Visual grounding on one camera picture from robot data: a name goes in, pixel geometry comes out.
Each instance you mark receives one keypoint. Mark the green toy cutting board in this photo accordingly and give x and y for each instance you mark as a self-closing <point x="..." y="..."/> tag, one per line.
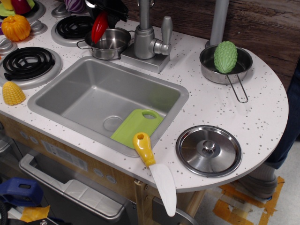
<point x="139" y="120"/>

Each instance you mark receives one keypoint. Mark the blue clamp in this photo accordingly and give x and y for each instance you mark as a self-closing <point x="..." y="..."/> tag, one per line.
<point x="21" y="192"/>

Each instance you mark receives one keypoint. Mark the silver rear stove knob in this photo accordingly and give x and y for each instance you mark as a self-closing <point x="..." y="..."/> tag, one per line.
<point x="37" y="28"/>

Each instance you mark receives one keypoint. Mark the small steel pot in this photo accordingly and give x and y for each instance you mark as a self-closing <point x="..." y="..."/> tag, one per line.
<point x="110" y="46"/>

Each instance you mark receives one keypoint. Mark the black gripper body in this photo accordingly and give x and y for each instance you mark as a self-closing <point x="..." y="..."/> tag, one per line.
<point x="115" y="7"/>

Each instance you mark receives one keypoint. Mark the silver stove knob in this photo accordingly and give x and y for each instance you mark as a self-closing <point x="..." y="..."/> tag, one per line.
<point x="37" y="28"/>
<point x="7" y="46"/>

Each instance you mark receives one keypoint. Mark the yellow handled toy knife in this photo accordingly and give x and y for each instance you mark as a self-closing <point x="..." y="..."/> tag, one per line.
<point x="161" y="173"/>

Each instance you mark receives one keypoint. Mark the red toy pepper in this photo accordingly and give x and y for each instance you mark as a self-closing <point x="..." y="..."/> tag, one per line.
<point x="99" y="26"/>

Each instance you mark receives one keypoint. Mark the purple toy onion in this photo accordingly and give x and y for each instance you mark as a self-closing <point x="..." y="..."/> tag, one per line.
<point x="74" y="6"/>

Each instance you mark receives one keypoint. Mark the black front stove coil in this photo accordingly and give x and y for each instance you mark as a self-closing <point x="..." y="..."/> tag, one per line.
<point x="27" y="63"/>

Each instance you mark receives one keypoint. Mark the yellow toy corn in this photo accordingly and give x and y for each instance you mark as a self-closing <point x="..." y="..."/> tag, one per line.
<point x="12" y="93"/>

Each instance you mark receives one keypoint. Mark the orange toy pumpkin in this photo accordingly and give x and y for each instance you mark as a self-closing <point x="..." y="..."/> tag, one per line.
<point x="16" y="28"/>

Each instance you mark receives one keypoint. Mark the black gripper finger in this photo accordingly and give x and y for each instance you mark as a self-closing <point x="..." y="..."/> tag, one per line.
<point x="112" y="20"/>
<point x="92" y="16"/>

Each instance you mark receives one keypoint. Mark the silver toy faucet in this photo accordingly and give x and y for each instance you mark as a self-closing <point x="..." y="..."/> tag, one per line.
<point x="148" y="52"/>

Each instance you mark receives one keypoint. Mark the magenta toy vegetable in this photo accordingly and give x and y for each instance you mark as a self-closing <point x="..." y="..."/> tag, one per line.
<point x="20" y="7"/>

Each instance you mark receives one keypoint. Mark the grey oven door handle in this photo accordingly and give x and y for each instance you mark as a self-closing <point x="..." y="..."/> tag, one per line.
<point x="76" y="191"/>

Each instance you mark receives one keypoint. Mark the steel frying pan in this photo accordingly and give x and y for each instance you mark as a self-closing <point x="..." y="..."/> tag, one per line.
<point x="234" y="78"/>

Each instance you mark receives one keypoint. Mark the person's grey shoe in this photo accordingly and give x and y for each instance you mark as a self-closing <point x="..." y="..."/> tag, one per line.
<point x="259" y="188"/>

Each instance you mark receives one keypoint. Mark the grey toy sink basin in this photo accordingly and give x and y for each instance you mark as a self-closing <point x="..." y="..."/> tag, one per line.
<point x="93" y="98"/>

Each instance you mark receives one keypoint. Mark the black rear stove coil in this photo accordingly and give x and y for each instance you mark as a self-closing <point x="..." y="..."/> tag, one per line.
<point x="74" y="26"/>

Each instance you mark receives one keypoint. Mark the steel pot lid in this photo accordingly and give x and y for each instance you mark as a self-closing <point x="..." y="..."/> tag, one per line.
<point x="208" y="151"/>

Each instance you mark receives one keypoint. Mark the black stove coil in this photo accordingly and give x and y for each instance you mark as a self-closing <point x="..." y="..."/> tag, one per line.
<point x="74" y="26"/>
<point x="27" y="63"/>

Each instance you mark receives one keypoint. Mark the grey vertical pole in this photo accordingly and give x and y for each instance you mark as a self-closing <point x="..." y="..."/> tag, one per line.
<point x="218" y="26"/>

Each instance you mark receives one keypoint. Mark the green toy bitter melon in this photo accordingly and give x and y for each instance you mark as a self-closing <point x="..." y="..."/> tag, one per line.
<point x="225" y="57"/>

